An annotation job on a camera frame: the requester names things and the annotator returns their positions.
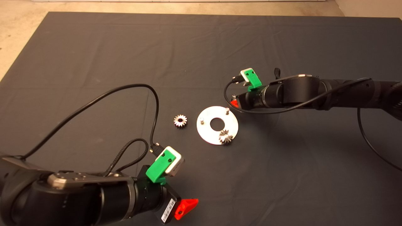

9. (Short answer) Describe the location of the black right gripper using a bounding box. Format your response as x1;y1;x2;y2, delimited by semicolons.
230;92;252;110

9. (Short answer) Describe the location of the round metal carrier plate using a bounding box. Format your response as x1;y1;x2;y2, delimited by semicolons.
197;106;239;145

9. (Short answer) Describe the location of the braided black left arm cable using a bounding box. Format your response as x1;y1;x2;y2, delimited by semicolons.
105;138;149;176

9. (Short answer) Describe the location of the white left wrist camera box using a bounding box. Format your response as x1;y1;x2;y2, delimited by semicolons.
163;146;186;177

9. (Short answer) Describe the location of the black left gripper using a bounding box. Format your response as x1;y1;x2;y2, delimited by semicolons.
137;165;199;225

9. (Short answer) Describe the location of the green right camera mount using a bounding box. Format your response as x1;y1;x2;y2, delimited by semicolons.
243;70;263;92

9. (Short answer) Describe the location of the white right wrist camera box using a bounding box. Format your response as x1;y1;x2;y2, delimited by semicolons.
240;68;253;83

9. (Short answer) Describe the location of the green left camera mount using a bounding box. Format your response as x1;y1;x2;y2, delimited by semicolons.
146;150;176;186

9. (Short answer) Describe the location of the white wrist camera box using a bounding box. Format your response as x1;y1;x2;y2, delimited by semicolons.
163;146;186;177
240;68;253;83

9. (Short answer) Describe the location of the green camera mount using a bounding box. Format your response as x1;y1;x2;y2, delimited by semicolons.
146;150;176;186
243;70;263;92

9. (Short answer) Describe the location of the dark grey table cloth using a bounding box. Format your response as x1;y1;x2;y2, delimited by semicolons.
0;12;402;226

